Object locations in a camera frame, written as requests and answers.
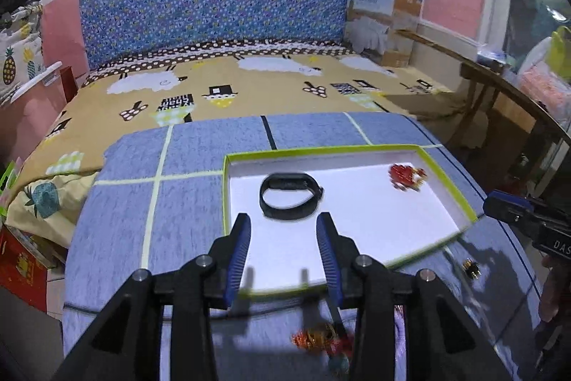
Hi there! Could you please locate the red gold knot ornament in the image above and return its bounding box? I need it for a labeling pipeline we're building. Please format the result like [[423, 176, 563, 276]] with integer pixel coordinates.
[[291, 323, 354, 358]]

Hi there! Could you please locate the red bead hair clip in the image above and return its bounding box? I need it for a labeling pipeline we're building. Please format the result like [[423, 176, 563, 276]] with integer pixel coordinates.
[[388, 164, 428, 190]]

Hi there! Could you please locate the black wristband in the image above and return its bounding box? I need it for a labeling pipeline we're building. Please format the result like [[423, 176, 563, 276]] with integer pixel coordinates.
[[258, 172, 324, 221]]

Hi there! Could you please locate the black cord round charm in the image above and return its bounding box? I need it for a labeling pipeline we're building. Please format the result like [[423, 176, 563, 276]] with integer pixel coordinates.
[[328, 351, 350, 378]]

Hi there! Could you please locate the green shallow cardboard box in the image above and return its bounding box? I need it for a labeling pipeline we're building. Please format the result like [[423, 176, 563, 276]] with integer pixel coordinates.
[[223, 144, 477, 297]]

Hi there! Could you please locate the pink patterned package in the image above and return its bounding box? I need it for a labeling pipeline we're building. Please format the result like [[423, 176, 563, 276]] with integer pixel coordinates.
[[518, 61, 570, 118]]

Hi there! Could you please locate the wooden table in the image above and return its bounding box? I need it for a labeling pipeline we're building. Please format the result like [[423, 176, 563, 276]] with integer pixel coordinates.
[[397, 29, 570, 194]]

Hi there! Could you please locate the blue grid bedspread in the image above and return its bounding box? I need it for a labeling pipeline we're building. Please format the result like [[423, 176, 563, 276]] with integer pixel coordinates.
[[62, 111, 543, 381]]

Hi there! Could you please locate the red box on floor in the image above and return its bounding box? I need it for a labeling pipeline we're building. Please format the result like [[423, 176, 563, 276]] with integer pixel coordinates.
[[0, 227, 47, 312]]

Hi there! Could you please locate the yellow green bag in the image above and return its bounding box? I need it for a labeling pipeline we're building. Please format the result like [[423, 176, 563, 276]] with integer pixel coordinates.
[[547, 26, 570, 72]]

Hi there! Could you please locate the cardboard box with picture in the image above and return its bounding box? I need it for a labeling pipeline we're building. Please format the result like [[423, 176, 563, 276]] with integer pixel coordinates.
[[344, 0, 423, 67]]

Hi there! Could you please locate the pink storage box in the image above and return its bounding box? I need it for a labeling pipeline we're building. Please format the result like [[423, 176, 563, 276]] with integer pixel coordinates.
[[1, 62, 66, 166]]

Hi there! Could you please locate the tan cartoon bed sheet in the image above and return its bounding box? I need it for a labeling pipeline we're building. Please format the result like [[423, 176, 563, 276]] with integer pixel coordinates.
[[6, 43, 456, 248]]

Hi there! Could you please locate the pineapple print bag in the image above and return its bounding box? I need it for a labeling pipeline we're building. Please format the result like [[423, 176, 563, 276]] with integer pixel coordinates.
[[0, 2, 45, 104]]

